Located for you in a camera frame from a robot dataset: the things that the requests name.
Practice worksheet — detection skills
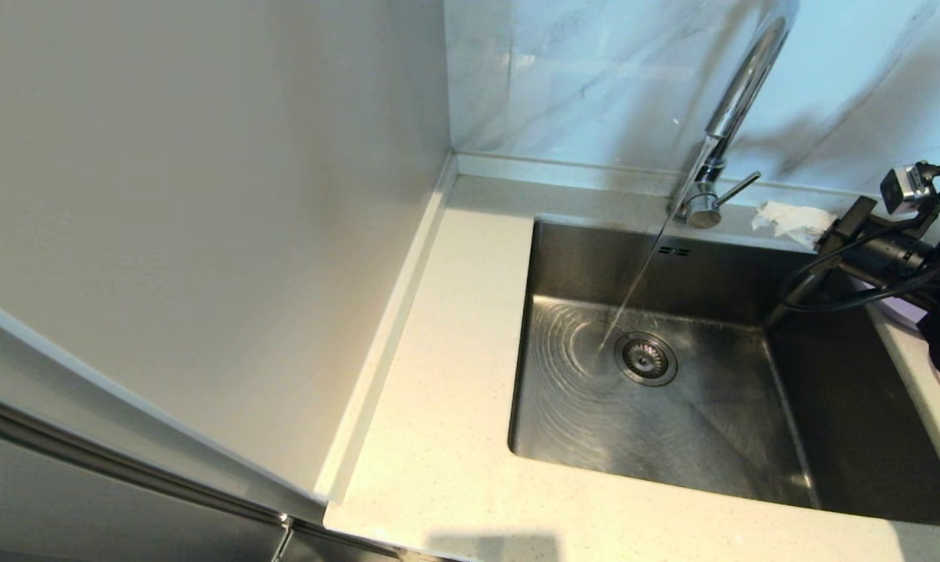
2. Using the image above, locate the stainless steel sink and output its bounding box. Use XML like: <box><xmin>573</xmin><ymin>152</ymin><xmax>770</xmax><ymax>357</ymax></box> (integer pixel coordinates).
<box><xmin>507</xmin><ymin>219</ymin><xmax>940</xmax><ymax>525</ymax></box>

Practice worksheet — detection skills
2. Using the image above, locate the chrome gooseneck faucet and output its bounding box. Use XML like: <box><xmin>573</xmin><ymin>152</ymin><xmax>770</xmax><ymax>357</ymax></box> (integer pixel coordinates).
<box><xmin>668</xmin><ymin>0</ymin><xmax>801</xmax><ymax>229</ymax></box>

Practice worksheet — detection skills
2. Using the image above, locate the round metal drain strainer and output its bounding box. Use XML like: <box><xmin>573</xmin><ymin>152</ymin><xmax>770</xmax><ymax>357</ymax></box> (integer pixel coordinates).
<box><xmin>614</xmin><ymin>332</ymin><xmax>678</xmax><ymax>387</ymax></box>

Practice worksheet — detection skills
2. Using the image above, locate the white tall cabinet panel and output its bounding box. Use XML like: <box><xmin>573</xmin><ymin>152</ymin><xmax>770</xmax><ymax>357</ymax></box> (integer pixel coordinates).
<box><xmin>0</xmin><ymin>0</ymin><xmax>454</xmax><ymax>524</ymax></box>

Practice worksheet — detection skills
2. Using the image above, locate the stainless steel appliance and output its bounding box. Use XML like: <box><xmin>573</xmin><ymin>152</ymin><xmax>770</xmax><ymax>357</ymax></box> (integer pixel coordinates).
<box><xmin>0</xmin><ymin>316</ymin><xmax>440</xmax><ymax>562</ymax></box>

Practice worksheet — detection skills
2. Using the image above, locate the black camera cable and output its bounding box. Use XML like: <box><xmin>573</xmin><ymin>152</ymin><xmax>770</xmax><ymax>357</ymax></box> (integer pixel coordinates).
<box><xmin>781</xmin><ymin>168</ymin><xmax>940</xmax><ymax>315</ymax></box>

